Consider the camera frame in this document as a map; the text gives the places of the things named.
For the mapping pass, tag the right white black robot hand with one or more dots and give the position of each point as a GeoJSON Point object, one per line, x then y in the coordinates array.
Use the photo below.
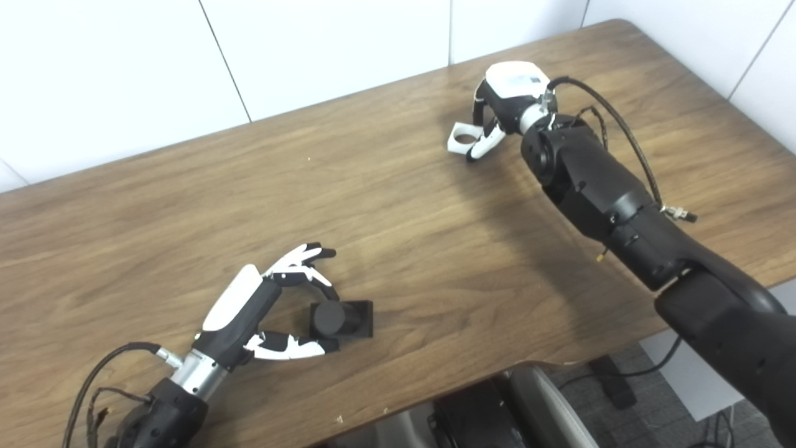
{"type": "Point", "coordinates": [516, 81]}

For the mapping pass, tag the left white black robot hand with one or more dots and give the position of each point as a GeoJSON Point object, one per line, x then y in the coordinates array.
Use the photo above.
{"type": "Point", "coordinates": [239, 305]}

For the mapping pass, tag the white square piece with hole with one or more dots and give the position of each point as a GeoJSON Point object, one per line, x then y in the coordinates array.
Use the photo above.
{"type": "Point", "coordinates": [453, 144]}

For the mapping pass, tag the black peg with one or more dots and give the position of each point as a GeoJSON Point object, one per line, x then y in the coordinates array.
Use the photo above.
{"type": "Point", "coordinates": [354, 320]}

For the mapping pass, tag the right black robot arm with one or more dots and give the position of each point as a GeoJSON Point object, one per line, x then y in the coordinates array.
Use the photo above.
{"type": "Point", "coordinates": [591, 180]}

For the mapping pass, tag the black table foot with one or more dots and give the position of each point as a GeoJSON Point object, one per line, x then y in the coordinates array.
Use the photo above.
{"type": "Point", "coordinates": [615, 389]}

